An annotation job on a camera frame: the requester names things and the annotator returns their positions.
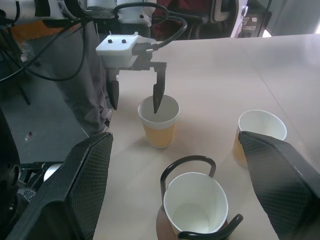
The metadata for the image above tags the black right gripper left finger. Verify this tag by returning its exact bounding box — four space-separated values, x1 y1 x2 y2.
6 131 115 240

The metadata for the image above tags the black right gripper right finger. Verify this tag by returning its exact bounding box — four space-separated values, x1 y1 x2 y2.
237 130 320 240

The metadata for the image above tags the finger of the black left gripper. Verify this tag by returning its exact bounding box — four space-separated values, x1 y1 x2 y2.
151 63 168 115
106 68 121 111

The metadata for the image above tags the orange paper cup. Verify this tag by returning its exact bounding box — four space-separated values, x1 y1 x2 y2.
137 94 180 149
232 109 288 169

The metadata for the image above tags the white paper cup near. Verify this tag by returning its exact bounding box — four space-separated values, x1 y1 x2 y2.
163 172 229 236

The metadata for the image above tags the person in grey trousers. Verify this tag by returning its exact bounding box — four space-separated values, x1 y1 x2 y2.
81 21 114 138

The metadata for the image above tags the person in dark red garment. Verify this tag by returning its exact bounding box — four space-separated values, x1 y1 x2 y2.
150 0 209 41

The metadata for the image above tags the black office chair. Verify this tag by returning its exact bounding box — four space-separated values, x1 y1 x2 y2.
189 0 232 39

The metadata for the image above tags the orange box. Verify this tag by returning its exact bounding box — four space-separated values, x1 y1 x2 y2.
9 24 62 49

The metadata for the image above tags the white machine with labels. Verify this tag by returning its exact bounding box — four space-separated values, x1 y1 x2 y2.
231 0 273 39

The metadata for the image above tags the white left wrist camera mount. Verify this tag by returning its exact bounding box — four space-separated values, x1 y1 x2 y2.
96 31 156 70

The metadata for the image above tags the black metal table frame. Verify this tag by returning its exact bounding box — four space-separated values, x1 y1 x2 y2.
19 161 64 189

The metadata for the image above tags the thin black cable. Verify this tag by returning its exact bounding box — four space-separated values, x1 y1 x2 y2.
0 21 89 82

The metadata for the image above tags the thick black robot arm cable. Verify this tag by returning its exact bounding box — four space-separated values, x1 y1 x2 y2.
113 2 189 52

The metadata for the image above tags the black wire cup holder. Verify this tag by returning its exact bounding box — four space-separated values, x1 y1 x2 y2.
155 155 245 240

